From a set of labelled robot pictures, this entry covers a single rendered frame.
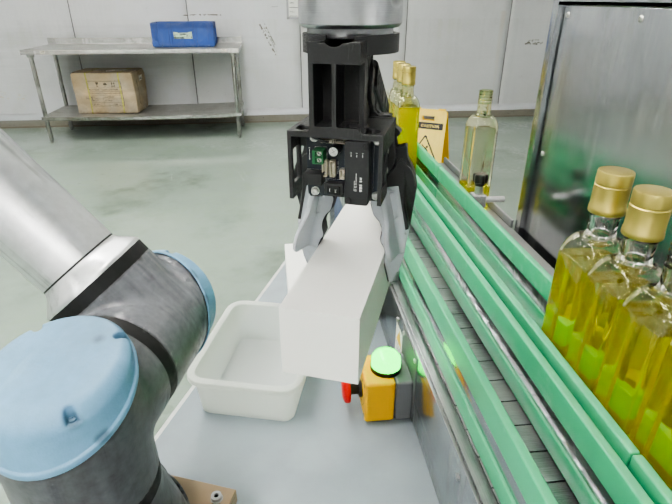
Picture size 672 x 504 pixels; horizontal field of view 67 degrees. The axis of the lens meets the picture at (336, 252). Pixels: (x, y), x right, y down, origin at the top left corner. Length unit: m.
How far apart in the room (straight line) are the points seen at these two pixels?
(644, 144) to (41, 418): 0.75
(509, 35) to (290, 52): 2.54
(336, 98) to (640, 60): 0.55
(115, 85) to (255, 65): 1.52
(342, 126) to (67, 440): 0.29
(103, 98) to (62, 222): 5.32
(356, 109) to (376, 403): 0.49
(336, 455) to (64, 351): 0.42
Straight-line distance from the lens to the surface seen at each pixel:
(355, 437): 0.78
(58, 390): 0.43
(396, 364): 0.75
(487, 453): 0.57
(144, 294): 0.52
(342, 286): 0.40
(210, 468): 0.76
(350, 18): 0.37
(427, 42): 6.38
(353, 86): 0.38
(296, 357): 0.40
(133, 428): 0.46
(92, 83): 5.85
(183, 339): 0.52
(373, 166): 0.38
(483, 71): 6.64
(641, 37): 0.85
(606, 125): 0.89
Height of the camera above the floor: 1.31
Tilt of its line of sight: 27 degrees down
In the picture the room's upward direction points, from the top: straight up
